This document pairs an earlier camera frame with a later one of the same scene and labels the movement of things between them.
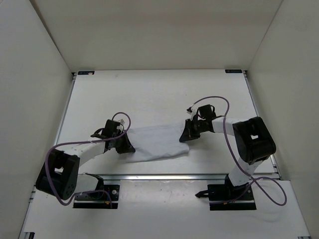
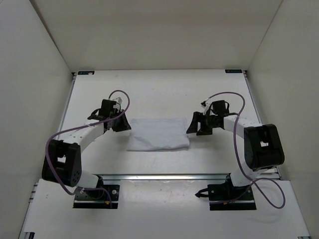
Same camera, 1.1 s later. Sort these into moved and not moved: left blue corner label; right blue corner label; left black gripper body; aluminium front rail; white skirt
Moved: white skirt; left black gripper body
Not moved: aluminium front rail; right blue corner label; left blue corner label
